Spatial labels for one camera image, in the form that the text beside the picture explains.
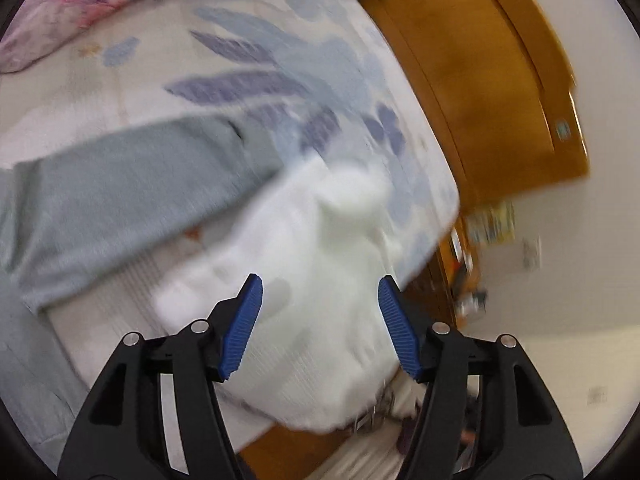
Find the white button jacket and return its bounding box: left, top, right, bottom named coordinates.
left=152, top=155, right=416, bottom=433

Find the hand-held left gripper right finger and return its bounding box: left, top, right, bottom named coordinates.
left=377, top=275, right=584, bottom=480

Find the purple floral quilt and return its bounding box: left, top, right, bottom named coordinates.
left=0, top=0, right=281, bottom=73

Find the bed with leaf-print sheet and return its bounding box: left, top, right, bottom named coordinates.
left=0, top=0, right=463, bottom=456

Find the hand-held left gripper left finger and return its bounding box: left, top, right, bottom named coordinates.
left=57, top=273, right=264, bottom=480

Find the wooden headboard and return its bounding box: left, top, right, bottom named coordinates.
left=360, top=0, right=591, bottom=207

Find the wooden nightstand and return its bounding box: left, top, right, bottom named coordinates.
left=434, top=227, right=490, bottom=322

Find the grey-green garment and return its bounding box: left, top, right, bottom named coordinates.
left=0, top=115, right=296, bottom=476

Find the yellow box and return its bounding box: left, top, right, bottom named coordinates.
left=467, top=202, right=517, bottom=247

